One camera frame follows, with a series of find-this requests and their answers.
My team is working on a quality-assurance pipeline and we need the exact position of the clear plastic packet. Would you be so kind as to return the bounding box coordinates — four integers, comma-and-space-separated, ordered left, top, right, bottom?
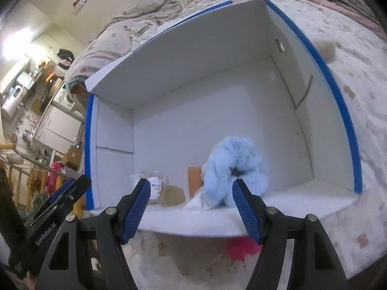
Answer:
129, 170, 167, 204

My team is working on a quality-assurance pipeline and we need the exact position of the white washing machine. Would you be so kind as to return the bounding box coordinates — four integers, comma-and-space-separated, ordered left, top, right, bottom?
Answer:
52, 82, 75, 114

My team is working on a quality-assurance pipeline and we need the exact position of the light blue fluffy scrunchie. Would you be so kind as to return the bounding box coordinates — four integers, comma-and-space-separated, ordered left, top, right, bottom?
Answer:
201, 136, 269, 209

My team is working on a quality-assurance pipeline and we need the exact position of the yellow wooden rack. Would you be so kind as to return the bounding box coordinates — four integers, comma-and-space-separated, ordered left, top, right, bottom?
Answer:
1, 143, 66, 212

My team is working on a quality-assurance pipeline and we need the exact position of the white kitchen cabinet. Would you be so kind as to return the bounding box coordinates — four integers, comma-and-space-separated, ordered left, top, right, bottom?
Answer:
33, 105, 82, 154

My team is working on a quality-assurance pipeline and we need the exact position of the white patterned bed sheet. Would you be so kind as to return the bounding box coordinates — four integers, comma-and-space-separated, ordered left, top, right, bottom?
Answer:
124, 0, 386, 289

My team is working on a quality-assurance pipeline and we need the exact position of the beige patterned duvet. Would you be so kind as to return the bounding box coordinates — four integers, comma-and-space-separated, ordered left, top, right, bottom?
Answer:
65, 0, 182, 87

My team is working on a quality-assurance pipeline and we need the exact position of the blue white cardboard box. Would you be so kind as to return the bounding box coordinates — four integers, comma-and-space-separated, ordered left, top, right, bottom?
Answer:
83, 0, 364, 239

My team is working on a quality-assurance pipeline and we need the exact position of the white sock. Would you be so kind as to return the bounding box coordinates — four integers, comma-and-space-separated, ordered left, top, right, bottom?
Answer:
183, 187, 212, 211

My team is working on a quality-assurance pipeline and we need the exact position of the cardboard box on floor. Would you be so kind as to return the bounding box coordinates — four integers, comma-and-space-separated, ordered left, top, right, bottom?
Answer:
61, 145, 83, 171

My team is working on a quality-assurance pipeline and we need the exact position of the pink rubber duck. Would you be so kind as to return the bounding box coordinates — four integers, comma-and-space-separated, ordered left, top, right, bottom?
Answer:
225, 236, 262, 262

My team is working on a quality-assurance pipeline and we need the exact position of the tan round puff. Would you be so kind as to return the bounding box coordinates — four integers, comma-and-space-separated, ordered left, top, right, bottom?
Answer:
159, 185, 186, 206

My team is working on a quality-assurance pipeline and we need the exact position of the cream fluffy plush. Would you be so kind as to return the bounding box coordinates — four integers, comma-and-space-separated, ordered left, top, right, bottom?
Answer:
310, 36, 336, 64

